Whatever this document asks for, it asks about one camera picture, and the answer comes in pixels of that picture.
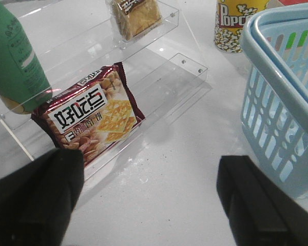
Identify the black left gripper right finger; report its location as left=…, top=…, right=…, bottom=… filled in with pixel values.
left=216, top=155, right=308, bottom=245

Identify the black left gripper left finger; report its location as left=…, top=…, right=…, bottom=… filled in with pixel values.
left=0, top=149, right=84, bottom=245

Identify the packaged bread slice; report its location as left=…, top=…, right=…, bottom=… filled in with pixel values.
left=108, top=0, right=161, bottom=41

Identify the light blue plastic basket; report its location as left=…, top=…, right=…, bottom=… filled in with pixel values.
left=241, top=3, right=308, bottom=198

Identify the red almond cracker packet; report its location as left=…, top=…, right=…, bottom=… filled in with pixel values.
left=31, top=62, right=145, bottom=165

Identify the green cartoon bottle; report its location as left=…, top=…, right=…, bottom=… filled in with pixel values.
left=0, top=3, right=52, bottom=114

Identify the clear acrylic display shelf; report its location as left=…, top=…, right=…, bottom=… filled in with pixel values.
left=0, top=0, right=213, bottom=180

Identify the yellow popcorn cup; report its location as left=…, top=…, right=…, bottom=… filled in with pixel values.
left=214, top=0, right=269, bottom=53

